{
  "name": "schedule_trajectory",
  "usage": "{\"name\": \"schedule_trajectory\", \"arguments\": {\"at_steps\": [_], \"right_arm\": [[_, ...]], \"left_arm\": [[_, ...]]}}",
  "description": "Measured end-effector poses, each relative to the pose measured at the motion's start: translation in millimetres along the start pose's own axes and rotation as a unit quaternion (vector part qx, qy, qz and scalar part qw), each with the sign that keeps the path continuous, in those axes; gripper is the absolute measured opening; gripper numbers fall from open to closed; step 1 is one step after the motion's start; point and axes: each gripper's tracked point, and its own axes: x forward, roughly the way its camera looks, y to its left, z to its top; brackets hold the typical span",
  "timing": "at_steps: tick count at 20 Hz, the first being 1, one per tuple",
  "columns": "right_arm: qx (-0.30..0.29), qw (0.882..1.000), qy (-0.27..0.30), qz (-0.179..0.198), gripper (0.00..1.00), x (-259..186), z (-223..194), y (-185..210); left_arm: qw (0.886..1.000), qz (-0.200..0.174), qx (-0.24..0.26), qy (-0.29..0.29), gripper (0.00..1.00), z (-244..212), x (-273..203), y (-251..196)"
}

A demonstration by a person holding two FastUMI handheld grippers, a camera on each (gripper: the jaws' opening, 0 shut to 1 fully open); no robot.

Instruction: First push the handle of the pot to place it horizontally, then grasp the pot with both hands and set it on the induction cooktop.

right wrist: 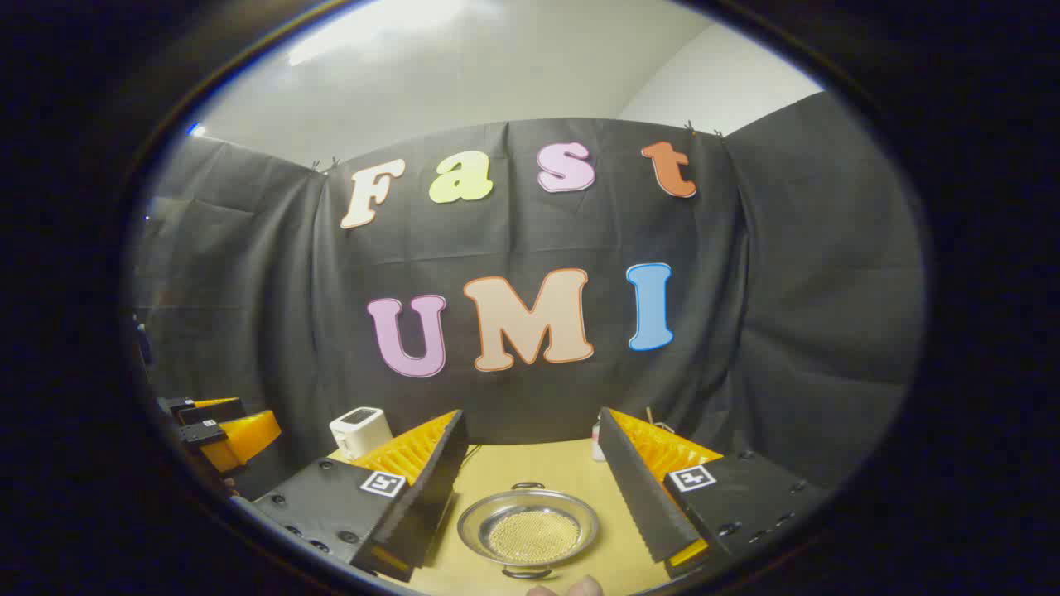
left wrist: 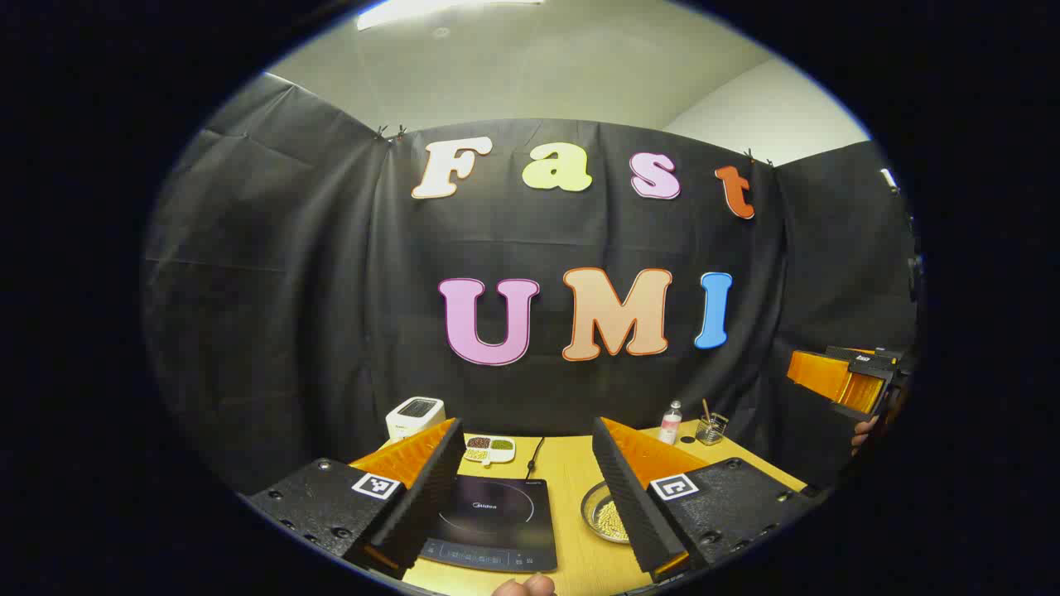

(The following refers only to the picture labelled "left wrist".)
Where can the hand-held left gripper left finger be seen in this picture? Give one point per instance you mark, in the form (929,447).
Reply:
(431,497)

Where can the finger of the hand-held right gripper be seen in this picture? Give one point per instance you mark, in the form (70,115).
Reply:
(816,372)
(863,393)

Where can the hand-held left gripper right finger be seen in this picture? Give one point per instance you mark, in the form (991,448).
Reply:
(629,497)

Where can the black induction cooktop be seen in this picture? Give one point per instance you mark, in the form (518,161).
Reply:
(497,513)

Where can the pile of yellow soybeans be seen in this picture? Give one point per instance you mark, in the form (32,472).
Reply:
(613,521)

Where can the white divided dish of beans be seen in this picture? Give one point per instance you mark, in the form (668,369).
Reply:
(490,449)

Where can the clear bottle with pink label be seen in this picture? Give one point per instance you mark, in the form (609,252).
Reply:
(670,426)

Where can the white toaster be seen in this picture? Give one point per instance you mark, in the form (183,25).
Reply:
(414,415)

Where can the small glass cup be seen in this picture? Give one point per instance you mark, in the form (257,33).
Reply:
(710,430)

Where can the black backdrop cloth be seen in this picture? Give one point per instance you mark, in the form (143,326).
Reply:
(331,290)

